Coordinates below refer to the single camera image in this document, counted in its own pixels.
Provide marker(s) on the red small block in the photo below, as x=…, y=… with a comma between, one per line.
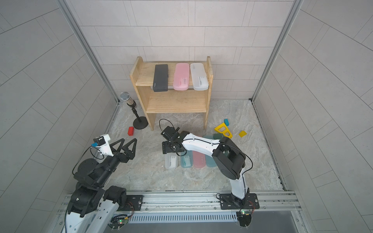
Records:
x=131, y=131

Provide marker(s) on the wooden two-tier shelf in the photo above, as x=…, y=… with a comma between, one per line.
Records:
x=171, y=101

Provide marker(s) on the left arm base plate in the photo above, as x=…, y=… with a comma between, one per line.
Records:
x=133, y=203

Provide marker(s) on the black pencil case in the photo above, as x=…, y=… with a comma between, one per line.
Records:
x=160, y=79

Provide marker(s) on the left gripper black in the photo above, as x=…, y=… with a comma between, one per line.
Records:
x=128, y=156

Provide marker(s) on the aluminium mounting rail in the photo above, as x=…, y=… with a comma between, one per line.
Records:
x=203, y=201

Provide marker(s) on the teal small block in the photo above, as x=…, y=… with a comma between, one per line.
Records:
x=226, y=122

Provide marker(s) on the clear white pencil case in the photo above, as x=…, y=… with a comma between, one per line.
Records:
x=199, y=77
x=171, y=161

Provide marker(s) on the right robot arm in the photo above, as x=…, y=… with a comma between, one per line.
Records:
x=226, y=154

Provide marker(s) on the pink pencil case top shelf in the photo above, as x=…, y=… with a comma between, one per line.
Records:
x=181, y=77

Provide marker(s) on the silver microphone on stand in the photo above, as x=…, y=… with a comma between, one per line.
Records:
x=141, y=121

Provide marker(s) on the circuit board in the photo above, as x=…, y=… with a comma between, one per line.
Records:
x=117, y=222
x=244, y=218

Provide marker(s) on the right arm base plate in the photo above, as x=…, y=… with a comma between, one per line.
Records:
x=231, y=202

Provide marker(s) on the right circuit board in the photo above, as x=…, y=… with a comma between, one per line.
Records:
x=244, y=218

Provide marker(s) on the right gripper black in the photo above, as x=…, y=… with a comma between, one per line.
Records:
x=166, y=147

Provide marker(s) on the left circuit board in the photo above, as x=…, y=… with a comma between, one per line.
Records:
x=117, y=222

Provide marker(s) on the light blue pencil case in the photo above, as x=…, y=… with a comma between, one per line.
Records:
x=209, y=160

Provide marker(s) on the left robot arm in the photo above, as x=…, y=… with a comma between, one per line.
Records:
x=92, y=208

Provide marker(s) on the yellow triangle block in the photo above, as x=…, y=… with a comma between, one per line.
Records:
x=223, y=129

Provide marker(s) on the pink pencil case shelf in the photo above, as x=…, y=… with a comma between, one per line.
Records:
x=181, y=77
x=199, y=160

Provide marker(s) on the yellow flat square block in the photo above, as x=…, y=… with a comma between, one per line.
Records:
x=242, y=134

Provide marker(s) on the dark green pencil case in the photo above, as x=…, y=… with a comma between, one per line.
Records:
x=218, y=136

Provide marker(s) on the teal pencil case with label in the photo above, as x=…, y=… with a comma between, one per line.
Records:
x=187, y=160

